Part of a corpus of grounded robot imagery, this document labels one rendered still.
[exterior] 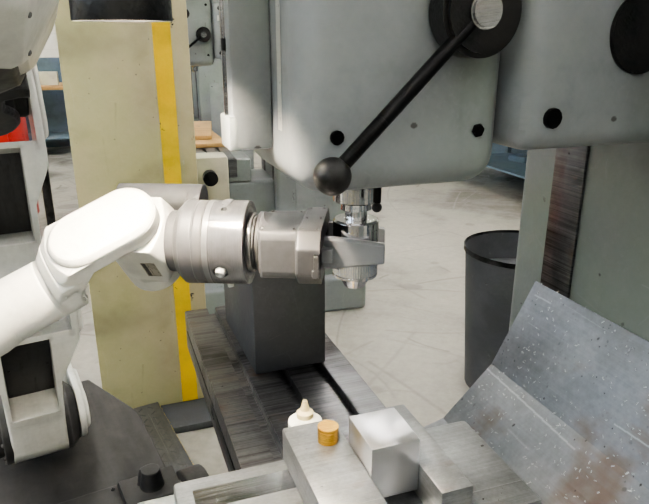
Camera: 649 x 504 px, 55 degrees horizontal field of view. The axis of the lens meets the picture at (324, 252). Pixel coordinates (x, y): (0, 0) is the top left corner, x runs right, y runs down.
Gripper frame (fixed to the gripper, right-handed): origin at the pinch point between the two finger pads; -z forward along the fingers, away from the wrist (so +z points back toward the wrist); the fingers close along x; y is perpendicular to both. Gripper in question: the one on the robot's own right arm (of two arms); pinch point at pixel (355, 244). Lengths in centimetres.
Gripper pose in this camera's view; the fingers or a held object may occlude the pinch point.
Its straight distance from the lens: 64.9
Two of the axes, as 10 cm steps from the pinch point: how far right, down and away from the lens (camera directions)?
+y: 0.1, 9.5, 3.2
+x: 0.9, -3.2, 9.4
